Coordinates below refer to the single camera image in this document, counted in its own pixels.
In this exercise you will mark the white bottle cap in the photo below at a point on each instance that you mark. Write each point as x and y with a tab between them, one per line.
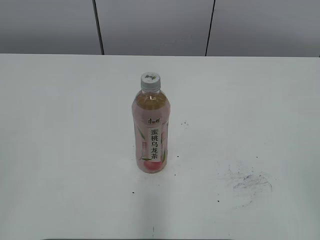
150	82

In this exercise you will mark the peach oolong tea bottle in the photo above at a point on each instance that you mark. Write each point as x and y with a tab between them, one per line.
151	114

